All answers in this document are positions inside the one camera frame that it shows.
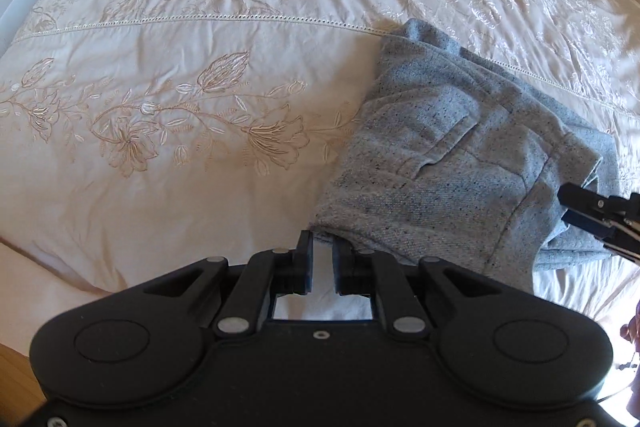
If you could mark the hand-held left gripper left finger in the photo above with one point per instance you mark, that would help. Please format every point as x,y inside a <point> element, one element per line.
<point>306,263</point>

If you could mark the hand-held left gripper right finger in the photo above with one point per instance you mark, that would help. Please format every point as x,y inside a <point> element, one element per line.
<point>342,268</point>

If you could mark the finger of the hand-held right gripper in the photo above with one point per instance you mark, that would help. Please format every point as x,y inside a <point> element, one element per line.
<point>600,206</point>
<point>590,227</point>

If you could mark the grey speckled pants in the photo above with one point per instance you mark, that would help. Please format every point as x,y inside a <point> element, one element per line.
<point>450,157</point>

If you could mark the cream embroidered bedspread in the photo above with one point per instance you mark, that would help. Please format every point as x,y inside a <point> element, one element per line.
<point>210,72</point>

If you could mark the white bed sheet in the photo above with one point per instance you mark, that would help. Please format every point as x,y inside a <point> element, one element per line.
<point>75,279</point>

